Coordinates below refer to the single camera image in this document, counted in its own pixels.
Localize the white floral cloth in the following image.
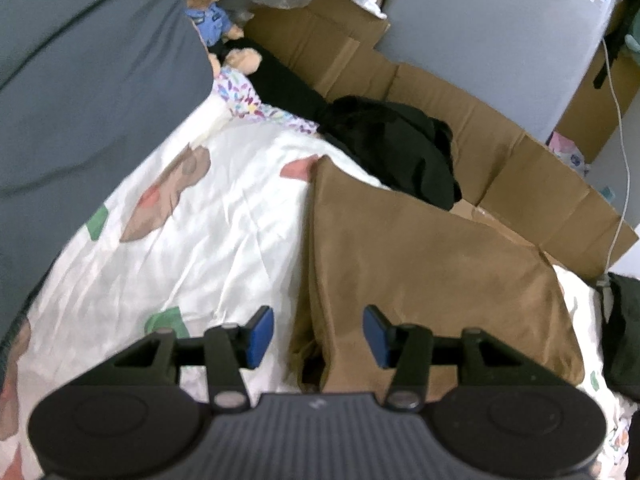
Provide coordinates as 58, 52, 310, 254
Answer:
212, 66, 321, 136

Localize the dark grey pillow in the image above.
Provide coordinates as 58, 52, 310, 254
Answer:
0, 0, 216, 341

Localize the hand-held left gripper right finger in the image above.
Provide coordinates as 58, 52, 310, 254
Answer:
363, 304, 523, 408

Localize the teddy bear with blue shirt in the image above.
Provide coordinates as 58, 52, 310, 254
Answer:
185, 0, 263, 78

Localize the pink and blue packet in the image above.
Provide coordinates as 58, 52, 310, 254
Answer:
547, 131, 590, 173

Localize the brown printed t-shirt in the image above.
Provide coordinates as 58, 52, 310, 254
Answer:
289, 156, 586, 393

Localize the white printed bedsheet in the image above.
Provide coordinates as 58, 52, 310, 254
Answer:
0, 95, 640, 480

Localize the crumpled black garment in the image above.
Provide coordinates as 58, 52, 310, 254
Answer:
317, 95, 463, 211

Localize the black knit garment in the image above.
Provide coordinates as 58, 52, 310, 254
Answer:
600, 272, 640, 401

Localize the white cable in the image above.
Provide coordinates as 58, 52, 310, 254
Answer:
602, 37, 640, 286

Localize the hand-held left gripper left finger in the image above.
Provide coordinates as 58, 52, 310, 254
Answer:
112, 306, 276, 408

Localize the cardboard box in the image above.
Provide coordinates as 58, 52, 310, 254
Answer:
557, 35, 626, 163

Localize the flattened cardboard sheet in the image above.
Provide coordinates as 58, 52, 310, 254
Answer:
242, 0, 640, 286

